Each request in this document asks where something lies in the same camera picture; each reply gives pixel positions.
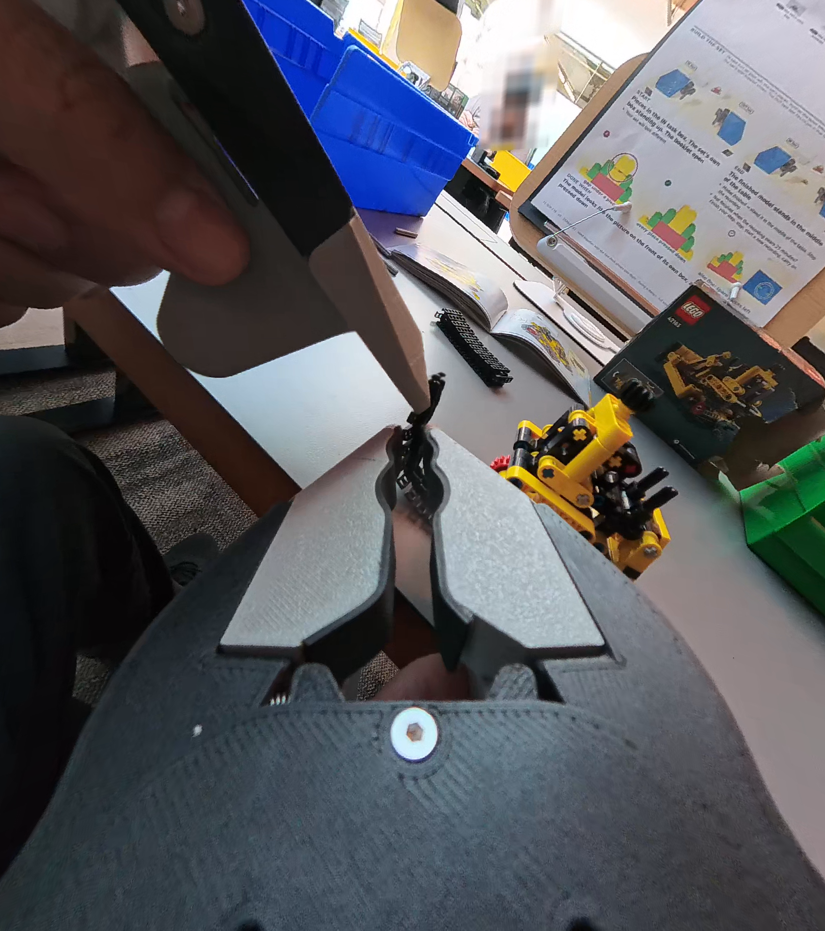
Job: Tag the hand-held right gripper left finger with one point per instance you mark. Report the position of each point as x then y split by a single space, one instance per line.
311 567

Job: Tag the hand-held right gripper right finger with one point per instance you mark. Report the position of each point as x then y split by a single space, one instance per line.
514 574

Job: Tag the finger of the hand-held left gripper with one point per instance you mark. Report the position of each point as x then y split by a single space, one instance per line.
376 320

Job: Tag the open lego instruction booklet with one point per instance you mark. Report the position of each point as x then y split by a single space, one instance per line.
456 280

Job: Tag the yellow lego bulldozer model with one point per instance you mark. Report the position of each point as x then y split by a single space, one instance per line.
580 458

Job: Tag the dark lego set box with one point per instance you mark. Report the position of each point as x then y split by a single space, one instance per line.
710 378

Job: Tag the person's right hand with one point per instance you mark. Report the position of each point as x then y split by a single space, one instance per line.
420 680

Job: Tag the person's left hand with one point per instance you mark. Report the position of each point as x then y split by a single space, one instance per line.
56 167

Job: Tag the person's dark shoe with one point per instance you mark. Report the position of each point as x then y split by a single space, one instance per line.
194 558

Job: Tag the large blue plastic bin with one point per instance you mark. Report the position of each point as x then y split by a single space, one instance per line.
391 153

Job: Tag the dark chair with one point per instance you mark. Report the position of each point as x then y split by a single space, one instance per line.
474 185

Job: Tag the tan chair back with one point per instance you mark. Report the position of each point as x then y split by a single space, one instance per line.
423 33

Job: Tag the yellow plastic bin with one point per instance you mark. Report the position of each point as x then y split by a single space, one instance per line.
511 164

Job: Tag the white sheet stand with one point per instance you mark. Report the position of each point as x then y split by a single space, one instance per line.
587 273

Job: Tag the person's dark trouser leg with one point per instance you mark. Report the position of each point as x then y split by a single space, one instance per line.
34 582

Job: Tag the green plastic bin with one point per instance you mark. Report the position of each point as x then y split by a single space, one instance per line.
812 509

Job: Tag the black table base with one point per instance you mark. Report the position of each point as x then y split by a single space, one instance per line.
20 364

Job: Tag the printed instruction sheet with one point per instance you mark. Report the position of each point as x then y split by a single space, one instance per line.
747 145

